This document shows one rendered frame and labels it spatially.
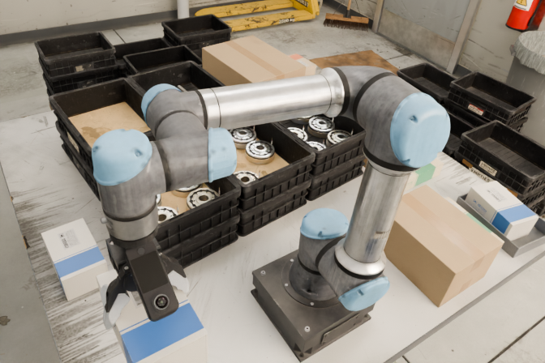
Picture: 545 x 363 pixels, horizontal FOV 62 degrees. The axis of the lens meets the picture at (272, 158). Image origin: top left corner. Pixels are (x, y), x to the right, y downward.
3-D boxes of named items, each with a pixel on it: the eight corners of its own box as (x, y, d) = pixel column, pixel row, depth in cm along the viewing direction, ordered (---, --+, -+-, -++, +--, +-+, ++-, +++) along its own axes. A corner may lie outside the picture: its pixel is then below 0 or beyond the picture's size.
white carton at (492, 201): (527, 235, 160) (538, 217, 154) (502, 243, 156) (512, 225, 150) (487, 198, 174) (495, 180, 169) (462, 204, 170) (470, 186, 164)
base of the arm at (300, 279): (354, 291, 123) (359, 266, 117) (303, 309, 118) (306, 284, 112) (327, 251, 134) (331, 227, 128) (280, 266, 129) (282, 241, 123)
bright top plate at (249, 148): (280, 151, 162) (280, 150, 161) (258, 162, 156) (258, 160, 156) (261, 138, 167) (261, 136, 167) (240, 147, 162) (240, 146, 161)
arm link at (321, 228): (327, 232, 127) (332, 195, 118) (354, 266, 117) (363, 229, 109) (289, 245, 122) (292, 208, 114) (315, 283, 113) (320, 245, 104)
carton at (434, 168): (427, 166, 188) (431, 155, 184) (439, 175, 184) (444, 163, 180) (386, 185, 176) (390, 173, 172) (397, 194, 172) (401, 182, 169)
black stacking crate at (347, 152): (370, 153, 173) (376, 128, 166) (313, 181, 157) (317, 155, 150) (301, 106, 196) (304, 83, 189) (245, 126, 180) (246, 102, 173)
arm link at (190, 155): (212, 104, 71) (142, 117, 67) (241, 142, 64) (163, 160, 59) (213, 146, 76) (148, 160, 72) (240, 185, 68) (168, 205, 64)
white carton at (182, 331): (208, 361, 80) (208, 333, 74) (141, 398, 74) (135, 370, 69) (162, 279, 92) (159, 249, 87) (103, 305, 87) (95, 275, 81)
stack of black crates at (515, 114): (510, 162, 290) (542, 100, 262) (478, 178, 274) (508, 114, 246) (457, 129, 317) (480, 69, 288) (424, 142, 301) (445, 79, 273)
